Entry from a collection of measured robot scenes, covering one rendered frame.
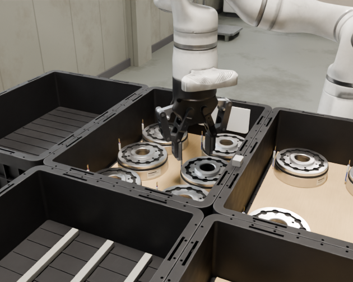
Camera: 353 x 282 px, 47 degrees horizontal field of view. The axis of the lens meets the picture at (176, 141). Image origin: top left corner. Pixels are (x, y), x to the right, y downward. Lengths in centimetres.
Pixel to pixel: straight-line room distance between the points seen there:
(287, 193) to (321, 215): 8
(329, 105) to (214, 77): 47
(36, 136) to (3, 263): 42
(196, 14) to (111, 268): 40
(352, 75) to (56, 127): 71
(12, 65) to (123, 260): 240
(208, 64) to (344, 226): 35
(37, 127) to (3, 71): 183
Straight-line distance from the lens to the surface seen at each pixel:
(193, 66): 64
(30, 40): 304
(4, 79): 289
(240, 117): 92
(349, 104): 104
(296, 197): 79
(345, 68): 100
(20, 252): 69
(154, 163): 80
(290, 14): 94
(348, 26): 97
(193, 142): 94
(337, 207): 79
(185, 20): 63
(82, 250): 67
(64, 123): 107
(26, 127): 108
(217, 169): 77
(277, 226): 55
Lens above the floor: 128
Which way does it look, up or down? 28 degrees down
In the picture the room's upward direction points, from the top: straight up
